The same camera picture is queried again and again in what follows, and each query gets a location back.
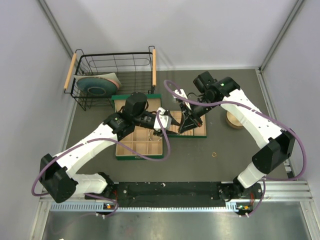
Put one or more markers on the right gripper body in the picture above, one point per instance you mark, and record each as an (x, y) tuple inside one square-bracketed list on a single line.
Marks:
[(196, 110)]

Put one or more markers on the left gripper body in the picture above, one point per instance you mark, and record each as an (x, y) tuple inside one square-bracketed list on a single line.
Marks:
[(167, 113)]

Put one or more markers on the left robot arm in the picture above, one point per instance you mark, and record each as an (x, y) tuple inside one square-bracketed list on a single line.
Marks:
[(59, 174)]

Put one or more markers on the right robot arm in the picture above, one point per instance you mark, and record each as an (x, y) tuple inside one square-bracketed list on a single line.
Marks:
[(275, 145)]

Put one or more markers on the green jewelry tray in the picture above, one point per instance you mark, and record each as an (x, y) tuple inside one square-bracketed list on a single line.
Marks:
[(198, 132)]

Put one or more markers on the green jewelry box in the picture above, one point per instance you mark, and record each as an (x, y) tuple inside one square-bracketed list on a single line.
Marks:
[(142, 139)]

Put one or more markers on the wooden bowl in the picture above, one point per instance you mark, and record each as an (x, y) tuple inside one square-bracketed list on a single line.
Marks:
[(232, 121)]

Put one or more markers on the pink plate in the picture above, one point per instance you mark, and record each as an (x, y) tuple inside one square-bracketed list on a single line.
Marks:
[(113, 77)]

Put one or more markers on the teal ceramic plate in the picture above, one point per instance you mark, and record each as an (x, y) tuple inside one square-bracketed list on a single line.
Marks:
[(97, 86)]

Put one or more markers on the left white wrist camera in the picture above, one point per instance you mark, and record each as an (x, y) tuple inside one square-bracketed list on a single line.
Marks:
[(161, 119)]

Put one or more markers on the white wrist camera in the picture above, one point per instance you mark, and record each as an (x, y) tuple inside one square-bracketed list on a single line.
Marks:
[(161, 119), (181, 98)]

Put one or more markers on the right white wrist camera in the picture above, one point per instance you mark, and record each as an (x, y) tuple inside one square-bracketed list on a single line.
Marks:
[(181, 98)]

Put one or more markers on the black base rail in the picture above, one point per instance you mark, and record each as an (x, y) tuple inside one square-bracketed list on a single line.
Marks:
[(172, 194)]

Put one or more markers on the black wire basket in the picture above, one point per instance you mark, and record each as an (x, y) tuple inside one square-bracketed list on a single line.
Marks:
[(136, 70)]

